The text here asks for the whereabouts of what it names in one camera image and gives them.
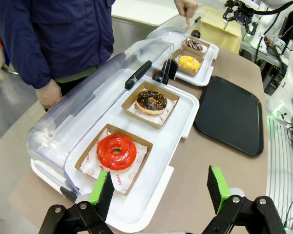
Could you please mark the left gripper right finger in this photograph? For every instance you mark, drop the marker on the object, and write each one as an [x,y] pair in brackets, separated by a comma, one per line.
[218,187]

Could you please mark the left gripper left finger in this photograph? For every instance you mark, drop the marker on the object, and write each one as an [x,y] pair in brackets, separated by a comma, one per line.
[100,192]

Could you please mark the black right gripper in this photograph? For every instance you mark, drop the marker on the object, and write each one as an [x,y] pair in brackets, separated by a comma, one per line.
[241,15]

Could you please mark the clear plastic display cover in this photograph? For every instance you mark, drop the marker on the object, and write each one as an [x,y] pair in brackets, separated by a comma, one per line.
[88,80]
[166,36]

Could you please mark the person right forearm navy sleeve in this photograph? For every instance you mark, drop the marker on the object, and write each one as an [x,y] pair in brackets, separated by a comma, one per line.
[22,56]

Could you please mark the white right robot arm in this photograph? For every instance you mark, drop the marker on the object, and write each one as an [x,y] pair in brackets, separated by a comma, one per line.
[288,80]

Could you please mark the red glazed donut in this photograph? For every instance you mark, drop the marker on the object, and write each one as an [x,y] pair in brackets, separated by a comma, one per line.
[105,158]

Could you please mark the brown cardboard donut box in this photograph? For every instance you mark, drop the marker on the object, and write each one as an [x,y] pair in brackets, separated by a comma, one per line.
[86,156]
[194,54]
[161,91]
[185,73]

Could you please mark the chocolate rainbow sprinkle donut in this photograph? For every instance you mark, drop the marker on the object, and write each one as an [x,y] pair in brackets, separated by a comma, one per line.
[193,45]

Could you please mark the yellow glazed sprinkle donut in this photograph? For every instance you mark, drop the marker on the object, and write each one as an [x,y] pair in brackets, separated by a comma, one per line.
[188,63]

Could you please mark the black serving tray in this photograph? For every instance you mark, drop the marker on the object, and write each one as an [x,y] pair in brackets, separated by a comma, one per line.
[229,117]

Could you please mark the chocolate nut topped donut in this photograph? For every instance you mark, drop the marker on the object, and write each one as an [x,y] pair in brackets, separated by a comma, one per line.
[146,102]

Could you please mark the person left hand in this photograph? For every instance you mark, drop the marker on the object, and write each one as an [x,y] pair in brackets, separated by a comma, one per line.
[186,7]

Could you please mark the person right hand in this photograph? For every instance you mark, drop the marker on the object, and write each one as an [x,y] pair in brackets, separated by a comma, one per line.
[50,95]

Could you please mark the yellow corrugated cardboard box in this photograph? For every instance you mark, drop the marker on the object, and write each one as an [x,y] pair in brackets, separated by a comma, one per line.
[219,36]

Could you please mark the white printed paper liner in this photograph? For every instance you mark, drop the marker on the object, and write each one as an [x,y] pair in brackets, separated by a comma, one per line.
[127,178]
[161,118]

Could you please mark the black hinge knob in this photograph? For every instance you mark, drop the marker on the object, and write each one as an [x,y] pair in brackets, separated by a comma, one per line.
[196,33]
[158,77]

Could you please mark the white display case base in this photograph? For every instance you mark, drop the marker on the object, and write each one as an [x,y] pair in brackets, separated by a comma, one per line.
[175,114]
[207,65]

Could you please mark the white ribbed board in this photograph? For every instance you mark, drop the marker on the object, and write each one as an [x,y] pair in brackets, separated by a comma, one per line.
[280,158]

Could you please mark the metal equipment bench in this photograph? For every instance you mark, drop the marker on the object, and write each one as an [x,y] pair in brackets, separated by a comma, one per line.
[274,73]

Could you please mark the white topped steel counter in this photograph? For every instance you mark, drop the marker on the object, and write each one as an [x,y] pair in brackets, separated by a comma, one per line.
[146,9]

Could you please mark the person torso navy jacket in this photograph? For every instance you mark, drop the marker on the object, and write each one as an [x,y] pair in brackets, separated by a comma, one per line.
[70,36]

